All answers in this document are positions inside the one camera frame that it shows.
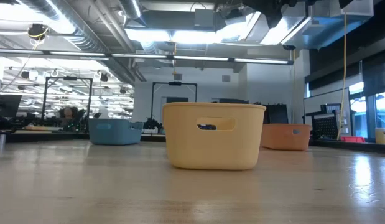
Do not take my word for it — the red parts bin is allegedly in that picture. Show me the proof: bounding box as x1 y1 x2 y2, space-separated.
340 135 366 144

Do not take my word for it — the blue plastic basket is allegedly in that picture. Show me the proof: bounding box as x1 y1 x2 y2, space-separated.
88 118 144 146

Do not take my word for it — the black window frame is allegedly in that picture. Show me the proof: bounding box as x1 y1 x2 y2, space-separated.
348 90 385 141

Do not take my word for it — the orange plastic basket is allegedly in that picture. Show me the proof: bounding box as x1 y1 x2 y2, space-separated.
260 123 313 152

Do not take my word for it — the black perforated rack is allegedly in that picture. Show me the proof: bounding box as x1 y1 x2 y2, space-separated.
305 103 343 141

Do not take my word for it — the black yellow cable reel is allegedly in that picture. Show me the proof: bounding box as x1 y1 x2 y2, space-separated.
27 23 50 42

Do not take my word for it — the yellow cylinder container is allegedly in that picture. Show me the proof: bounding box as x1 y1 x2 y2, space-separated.
374 128 385 145

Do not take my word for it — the dark computer monitor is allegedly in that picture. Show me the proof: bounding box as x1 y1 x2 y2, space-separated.
0 94 23 119

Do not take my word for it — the black flat panel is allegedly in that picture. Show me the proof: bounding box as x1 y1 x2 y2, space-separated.
262 103 290 125

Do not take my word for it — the yellow plastic basket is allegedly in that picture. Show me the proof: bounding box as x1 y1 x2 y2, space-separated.
162 102 267 171

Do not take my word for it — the black square gantry frame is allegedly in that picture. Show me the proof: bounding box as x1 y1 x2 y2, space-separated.
40 76 94 134
151 81 198 126

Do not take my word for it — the long overhead light bar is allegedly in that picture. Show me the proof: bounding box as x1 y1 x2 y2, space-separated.
0 49 295 66

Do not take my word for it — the white partition panel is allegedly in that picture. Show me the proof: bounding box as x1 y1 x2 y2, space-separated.
303 87 352 140

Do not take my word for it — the yellow hanging cable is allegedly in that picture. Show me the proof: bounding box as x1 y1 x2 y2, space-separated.
336 12 349 141

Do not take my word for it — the person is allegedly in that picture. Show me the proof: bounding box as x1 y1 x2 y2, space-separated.
57 106 80 126

